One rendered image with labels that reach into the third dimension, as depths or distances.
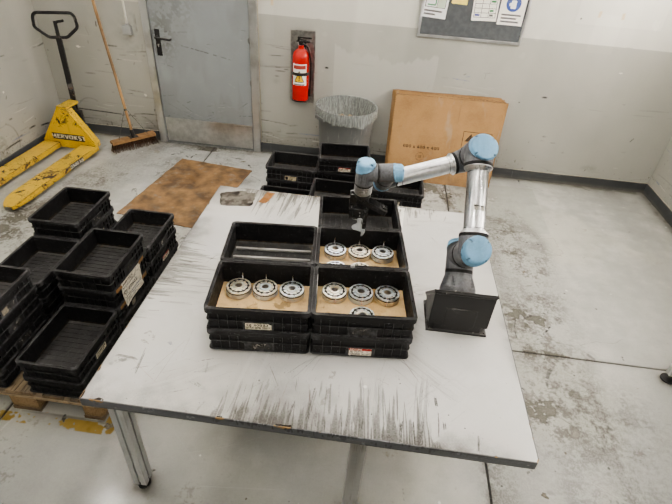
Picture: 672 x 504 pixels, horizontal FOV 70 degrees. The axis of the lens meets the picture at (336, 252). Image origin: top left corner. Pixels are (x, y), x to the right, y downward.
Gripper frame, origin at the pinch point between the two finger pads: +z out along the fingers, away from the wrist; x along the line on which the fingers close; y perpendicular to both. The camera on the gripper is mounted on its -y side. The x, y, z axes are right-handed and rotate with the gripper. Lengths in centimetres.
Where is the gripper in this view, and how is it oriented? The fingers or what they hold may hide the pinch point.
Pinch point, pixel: (363, 229)
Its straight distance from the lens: 212.4
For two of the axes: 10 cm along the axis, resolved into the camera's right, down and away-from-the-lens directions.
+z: -0.6, 7.2, 6.9
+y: -10.0, -0.6, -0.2
